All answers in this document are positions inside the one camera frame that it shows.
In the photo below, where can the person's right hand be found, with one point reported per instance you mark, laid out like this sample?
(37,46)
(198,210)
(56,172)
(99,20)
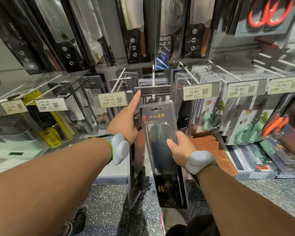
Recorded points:
(183,151)

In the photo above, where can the person's left hand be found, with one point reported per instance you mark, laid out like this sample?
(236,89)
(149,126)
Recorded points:
(124,125)

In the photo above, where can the person's right thumb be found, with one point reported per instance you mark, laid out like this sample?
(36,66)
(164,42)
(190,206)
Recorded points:
(172,144)

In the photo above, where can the black packaged kitchen knife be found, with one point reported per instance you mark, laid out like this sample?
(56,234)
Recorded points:
(159,144)

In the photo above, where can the person's right forearm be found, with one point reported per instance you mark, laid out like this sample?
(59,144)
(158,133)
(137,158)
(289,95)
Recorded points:
(248,206)

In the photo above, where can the person's left forearm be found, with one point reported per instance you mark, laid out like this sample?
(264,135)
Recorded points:
(46,184)

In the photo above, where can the orange brown shelf board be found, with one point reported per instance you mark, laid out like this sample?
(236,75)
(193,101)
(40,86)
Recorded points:
(211,152)

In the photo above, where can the black hanging knife package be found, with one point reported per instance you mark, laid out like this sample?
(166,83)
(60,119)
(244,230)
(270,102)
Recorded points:
(137,169)

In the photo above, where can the grey wrist tracker green band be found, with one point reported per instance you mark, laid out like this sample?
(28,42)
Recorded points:
(120,148)

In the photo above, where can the white price tag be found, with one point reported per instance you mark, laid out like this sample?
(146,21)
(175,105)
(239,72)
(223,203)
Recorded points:
(286,85)
(14,107)
(112,99)
(51,105)
(243,89)
(201,91)

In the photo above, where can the white display hook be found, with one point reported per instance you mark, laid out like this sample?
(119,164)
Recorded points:
(153,78)
(185,73)
(222,71)
(118,79)

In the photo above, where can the person's black shorts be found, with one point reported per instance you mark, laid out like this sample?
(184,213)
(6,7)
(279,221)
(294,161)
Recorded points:
(194,226)

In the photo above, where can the row of hanging knife packages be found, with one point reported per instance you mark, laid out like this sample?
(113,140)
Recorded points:
(95,105)

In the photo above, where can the pile of flat packages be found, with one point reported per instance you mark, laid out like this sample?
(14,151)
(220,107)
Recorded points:
(265,159)

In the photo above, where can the packaged knife blue sheen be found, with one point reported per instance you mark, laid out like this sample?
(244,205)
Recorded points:
(168,34)

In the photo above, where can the black display hook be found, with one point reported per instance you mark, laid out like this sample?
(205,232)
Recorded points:
(73,85)

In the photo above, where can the yellow black packaged tool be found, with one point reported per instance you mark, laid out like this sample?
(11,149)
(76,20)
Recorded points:
(51,130)

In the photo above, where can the person's dark shoe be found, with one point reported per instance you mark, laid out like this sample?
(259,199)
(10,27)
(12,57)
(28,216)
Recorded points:
(75,223)

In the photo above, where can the packaged cleaver black card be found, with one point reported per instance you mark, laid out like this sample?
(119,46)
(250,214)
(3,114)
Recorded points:
(64,39)
(22,41)

